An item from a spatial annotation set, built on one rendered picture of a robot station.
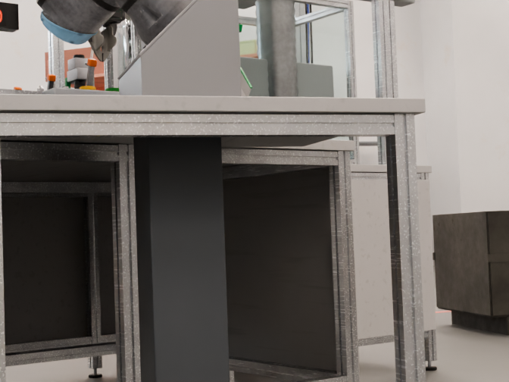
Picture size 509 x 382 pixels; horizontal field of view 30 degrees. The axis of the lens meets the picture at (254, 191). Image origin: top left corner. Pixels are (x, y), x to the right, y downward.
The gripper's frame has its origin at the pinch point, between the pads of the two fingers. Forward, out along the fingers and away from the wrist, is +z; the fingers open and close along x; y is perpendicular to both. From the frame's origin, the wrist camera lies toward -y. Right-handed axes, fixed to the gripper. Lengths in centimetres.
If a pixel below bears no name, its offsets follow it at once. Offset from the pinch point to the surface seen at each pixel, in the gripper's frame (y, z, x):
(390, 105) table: 84, 21, 21
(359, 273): -58, 67, 141
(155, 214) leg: 50, 41, -14
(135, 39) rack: -15.2, -8.6, 19.2
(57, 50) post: -119, -24, 43
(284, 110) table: 77, 22, -1
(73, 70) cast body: -11.2, 2.0, -2.6
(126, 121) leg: 66, 24, -29
